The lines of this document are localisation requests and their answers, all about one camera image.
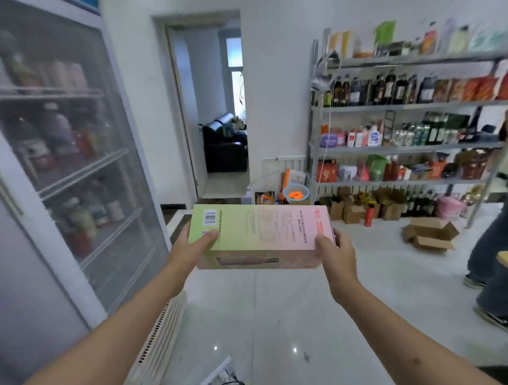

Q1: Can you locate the person's right hand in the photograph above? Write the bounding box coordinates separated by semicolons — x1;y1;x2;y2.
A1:
314;228;360;306

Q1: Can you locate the person's left hand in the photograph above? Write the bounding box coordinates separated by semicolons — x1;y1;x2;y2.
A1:
168;223;220;298

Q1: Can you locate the pink green bottle box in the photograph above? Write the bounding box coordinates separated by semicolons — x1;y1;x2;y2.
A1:
187;204;336;270

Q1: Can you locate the person's right forearm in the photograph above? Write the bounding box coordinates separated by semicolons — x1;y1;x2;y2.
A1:
331;279;501;385

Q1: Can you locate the person's left forearm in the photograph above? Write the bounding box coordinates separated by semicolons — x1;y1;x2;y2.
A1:
23;273;187;385

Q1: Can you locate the open cardboard carton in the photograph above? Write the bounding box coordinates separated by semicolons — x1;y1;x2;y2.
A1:
402;217;460;252

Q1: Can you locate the cluster of brown cartons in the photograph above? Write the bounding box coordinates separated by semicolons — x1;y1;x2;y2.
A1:
319;187;407;225

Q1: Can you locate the blue basin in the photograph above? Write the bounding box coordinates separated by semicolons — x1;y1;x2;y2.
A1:
282;184;310;205

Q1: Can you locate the row of dark wine bottles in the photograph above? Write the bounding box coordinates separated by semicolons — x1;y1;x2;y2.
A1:
404;192;437;218

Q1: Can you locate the row of mixed goods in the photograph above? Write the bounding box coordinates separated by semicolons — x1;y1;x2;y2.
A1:
338;150;491;182

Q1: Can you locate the black leather sofa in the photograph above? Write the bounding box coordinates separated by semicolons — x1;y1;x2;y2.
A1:
202;112;249;173

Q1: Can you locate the white radiator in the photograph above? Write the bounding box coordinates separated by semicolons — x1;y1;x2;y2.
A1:
261;155;309;175

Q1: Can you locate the pink basket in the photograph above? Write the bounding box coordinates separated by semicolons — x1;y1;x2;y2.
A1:
436;195;467;219

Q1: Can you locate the steel goods rack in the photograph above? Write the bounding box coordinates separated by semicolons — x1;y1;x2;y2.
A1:
307;27;508;229

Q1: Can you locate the cluster of white red bottles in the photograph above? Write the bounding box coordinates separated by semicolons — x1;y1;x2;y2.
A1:
346;123;384;148

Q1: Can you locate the row of drink cans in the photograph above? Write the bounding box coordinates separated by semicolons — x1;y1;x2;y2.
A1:
391;123;431;146

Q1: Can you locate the white display fridge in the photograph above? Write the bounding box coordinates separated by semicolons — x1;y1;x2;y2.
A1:
0;0;187;385

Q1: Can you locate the row of green glass bottles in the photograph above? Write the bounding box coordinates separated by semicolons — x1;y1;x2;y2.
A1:
422;112;501;145

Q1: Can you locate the cluster of fridge bottles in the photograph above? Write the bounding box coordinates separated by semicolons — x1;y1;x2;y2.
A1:
0;30;128;259

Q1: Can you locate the row of dark sauce bottles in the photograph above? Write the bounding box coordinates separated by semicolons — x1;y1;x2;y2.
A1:
323;71;437;108

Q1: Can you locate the grey clip lamp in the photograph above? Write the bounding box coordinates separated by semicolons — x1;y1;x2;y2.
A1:
311;39;341;92

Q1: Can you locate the row of orange snack packets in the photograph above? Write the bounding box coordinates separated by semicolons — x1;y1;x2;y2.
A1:
432;73;508;103

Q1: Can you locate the row of assorted packets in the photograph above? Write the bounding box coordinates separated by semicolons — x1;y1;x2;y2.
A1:
327;17;508;59

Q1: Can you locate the red carton with handle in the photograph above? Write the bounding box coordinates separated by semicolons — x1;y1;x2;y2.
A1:
316;160;339;183

